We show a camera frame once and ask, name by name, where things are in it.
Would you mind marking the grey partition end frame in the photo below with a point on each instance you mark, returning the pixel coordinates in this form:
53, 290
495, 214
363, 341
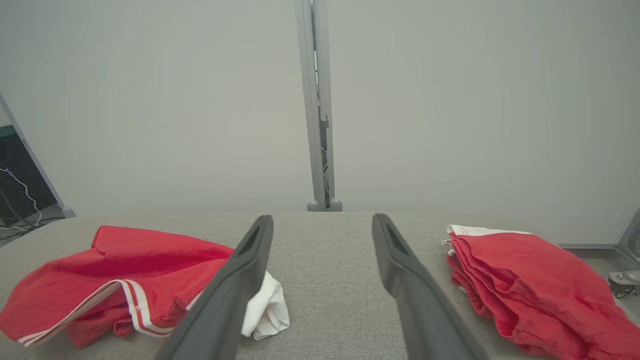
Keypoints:
66, 212

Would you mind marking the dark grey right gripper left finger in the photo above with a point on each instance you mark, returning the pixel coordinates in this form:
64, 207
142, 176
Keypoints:
225, 310

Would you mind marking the grey partition post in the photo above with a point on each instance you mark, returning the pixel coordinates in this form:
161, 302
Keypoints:
309, 100

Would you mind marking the grey metal bracket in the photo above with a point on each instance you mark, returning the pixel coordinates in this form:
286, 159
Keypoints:
631, 240

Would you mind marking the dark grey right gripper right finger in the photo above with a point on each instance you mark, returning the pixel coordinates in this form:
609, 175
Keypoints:
425, 315

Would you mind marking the red basketball jersey white trim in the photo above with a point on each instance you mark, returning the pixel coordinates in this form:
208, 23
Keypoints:
125, 260

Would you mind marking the black computer case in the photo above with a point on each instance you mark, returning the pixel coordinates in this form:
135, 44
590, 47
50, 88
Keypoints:
15, 150

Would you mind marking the red shorts with white stripe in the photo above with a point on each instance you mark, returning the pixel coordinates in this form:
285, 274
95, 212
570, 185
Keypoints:
540, 290

